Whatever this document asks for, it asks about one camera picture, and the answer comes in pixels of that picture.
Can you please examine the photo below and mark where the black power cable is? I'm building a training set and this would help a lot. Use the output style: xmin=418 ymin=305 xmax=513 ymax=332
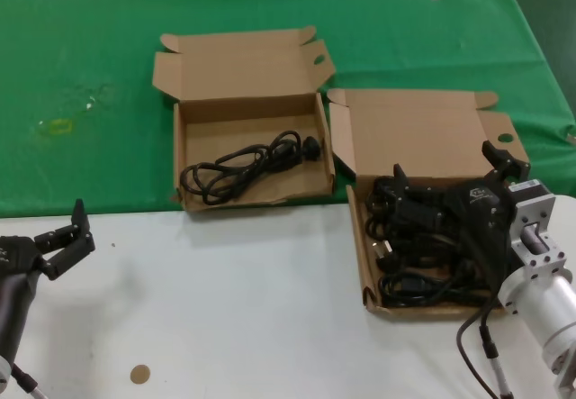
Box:
xmin=365 ymin=175 xmax=446 ymax=238
xmin=377 ymin=265 xmax=499 ymax=311
xmin=368 ymin=231 xmax=478 ymax=275
xmin=179 ymin=129 xmax=323 ymax=207

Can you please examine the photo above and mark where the green table cloth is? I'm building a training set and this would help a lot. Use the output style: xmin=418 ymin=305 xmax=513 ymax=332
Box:
xmin=0 ymin=0 xmax=576 ymax=218

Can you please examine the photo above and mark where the yellow tape rectangle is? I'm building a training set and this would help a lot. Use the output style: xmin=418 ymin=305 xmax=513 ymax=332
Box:
xmin=47 ymin=118 xmax=76 ymax=135

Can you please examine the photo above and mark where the cable with silver connector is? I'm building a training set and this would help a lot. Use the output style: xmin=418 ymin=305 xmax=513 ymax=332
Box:
xmin=11 ymin=362 xmax=49 ymax=399
xmin=478 ymin=313 xmax=514 ymax=399

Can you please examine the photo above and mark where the cardboard box with torn rim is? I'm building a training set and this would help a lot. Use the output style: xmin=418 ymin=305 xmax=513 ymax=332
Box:
xmin=151 ymin=24 xmax=337 ymax=213

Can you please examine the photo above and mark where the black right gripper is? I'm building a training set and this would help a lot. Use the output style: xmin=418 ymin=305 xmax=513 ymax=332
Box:
xmin=392 ymin=140 xmax=532 ymax=291

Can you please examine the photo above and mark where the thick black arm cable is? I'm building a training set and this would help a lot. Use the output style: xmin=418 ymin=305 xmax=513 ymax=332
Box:
xmin=455 ymin=297 xmax=499 ymax=399

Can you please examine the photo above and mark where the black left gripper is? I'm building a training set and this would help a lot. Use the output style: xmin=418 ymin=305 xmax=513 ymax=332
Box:
xmin=0 ymin=198 xmax=97 ymax=282

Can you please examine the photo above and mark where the crinkled clear tape patch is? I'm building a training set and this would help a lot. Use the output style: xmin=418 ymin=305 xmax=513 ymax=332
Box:
xmin=67 ymin=82 xmax=113 ymax=113

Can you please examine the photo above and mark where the open brown cardboard box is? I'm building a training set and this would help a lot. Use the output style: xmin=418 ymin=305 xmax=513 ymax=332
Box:
xmin=327 ymin=86 xmax=531 ymax=323

